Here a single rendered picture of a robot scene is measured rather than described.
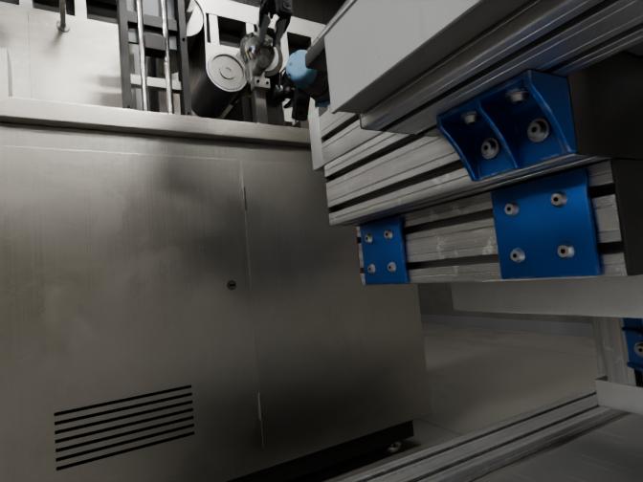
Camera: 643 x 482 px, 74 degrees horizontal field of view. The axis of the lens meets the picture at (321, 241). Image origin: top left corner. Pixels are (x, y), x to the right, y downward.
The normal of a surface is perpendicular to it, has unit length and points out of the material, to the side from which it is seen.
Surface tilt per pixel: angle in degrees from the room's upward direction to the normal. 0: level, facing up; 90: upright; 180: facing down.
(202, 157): 90
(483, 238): 90
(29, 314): 90
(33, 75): 90
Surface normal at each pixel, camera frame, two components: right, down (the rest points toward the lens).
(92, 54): 0.50, -0.11
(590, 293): -0.87, 0.04
